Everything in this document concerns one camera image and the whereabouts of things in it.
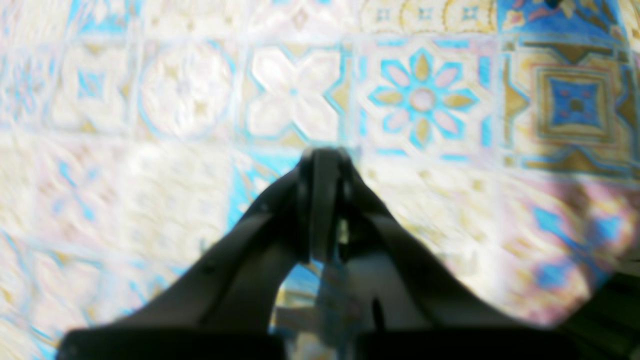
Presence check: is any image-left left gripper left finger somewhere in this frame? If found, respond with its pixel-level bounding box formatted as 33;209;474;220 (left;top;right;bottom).
56;150;314;360

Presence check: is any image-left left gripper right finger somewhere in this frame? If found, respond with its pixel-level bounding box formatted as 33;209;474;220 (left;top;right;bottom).
318;148;579;360

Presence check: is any patterned tile tablecloth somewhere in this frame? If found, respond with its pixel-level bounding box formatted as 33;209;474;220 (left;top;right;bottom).
1;0;639;360

